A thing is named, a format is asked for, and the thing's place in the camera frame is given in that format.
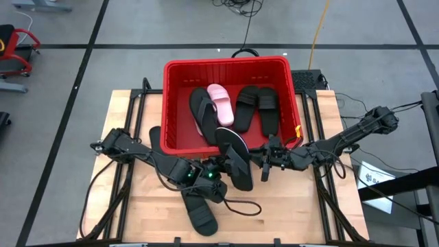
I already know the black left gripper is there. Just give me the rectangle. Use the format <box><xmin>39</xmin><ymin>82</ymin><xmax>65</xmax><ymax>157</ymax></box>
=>
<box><xmin>201</xmin><ymin>150</ymin><xmax>248</xmax><ymax>202</ymax></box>

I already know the red rolling cart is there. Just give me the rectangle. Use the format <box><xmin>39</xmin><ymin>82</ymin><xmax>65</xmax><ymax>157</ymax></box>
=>
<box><xmin>0</xmin><ymin>23</ymin><xmax>42</xmax><ymax>78</ymax></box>

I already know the yellow hanging cable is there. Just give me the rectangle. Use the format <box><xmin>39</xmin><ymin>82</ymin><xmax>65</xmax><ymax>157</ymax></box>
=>
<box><xmin>307</xmin><ymin>0</ymin><xmax>332</xmax><ymax>69</ymax></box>

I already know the red plastic bin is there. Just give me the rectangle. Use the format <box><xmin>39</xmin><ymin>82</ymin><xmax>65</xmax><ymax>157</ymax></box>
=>
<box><xmin>160</xmin><ymin>56</ymin><xmax>303</xmax><ymax>161</ymax></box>

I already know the black vented box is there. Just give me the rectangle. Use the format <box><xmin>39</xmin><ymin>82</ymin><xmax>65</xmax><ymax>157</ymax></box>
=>
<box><xmin>290</xmin><ymin>69</ymin><xmax>327</xmax><ymax>92</ymax></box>

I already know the black cable bundle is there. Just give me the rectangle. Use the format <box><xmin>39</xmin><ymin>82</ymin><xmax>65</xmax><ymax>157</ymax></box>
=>
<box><xmin>211</xmin><ymin>0</ymin><xmax>265</xmax><ymax>18</ymax></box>

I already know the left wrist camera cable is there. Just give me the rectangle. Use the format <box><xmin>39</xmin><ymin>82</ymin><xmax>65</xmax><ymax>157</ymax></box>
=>
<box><xmin>219</xmin><ymin>197</ymin><xmax>263</xmax><ymax>217</ymax></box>

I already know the black floor cable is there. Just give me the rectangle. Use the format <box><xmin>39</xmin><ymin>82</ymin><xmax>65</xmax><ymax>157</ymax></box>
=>
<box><xmin>230</xmin><ymin>0</ymin><xmax>261</xmax><ymax>59</ymax></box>

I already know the black table frame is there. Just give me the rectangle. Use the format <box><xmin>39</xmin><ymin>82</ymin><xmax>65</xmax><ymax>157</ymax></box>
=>
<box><xmin>357</xmin><ymin>165</ymin><xmax>439</xmax><ymax>247</ymax></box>

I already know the black aluminium rig frame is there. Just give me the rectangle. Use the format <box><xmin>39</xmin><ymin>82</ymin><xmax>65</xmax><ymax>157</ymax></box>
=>
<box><xmin>78</xmin><ymin>77</ymin><xmax>164</xmax><ymax>242</ymax></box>
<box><xmin>294</xmin><ymin>88</ymin><xmax>370</xmax><ymax>243</ymax></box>

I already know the dark grey panel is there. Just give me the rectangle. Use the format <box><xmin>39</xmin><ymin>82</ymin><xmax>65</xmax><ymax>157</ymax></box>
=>
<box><xmin>420</xmin><ymin>90</ymin><xmax>439</xmax><ymax>165</ymax></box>

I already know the black slide sandal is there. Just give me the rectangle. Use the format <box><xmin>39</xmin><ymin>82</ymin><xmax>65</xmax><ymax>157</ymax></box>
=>
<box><xmin>234</xmin><ymin>85</ymin><xmax>261</xmax><ymax>134</ymax></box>
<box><xmin>257</xmin><ymin>86</ymin><xmax>281</xmax><ymax>137</ymax></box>
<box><xmin>148</xmin><ymin>126</ymin><xmax>166</xmax><ymax>156</ymax></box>
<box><xmin>180</xmin><ymin>187</ymin><xmax>220</xmax><ymax>237</ymax></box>

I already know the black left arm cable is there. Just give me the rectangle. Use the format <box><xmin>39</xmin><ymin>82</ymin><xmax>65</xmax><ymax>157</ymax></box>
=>
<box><xmin>79</xmin><ymin>160</ymin><xmax>116</xmax><ymax>240</ymax></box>

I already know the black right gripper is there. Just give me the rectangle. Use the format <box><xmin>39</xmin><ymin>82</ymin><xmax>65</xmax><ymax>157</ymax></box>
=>
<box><xmin>249</xmin><ymin>135</ymin><xmax>296</xmax><ymax>183</ymax></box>

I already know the black flip-flop sandal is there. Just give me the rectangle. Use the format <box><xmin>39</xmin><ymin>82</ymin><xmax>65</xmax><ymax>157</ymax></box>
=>
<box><xmin>189</xmin><ymin>86</ymin><xmax>220</xmax><ymax>145</ymax></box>
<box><xmin>215</xmin><ymin>126</ymin><xmax>254</xmax><ymax>192</ymax></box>

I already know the white printed sheet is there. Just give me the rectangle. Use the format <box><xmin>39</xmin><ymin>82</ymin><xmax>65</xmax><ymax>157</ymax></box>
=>
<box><xmin>356</xmin><ymin>161</ymin><xmax>397</xmax><ymax>214</ymax></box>

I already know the grey table foot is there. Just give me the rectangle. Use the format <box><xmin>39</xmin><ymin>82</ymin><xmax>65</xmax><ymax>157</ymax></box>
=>
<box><xmin>0</xmin><ymin>79</ymin><xmax>29</xmax><ymax>94</ymax></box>
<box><xmin>12</xmin><ymin>0</ymin><xmax>73</xmax><ymax>13</ymax></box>

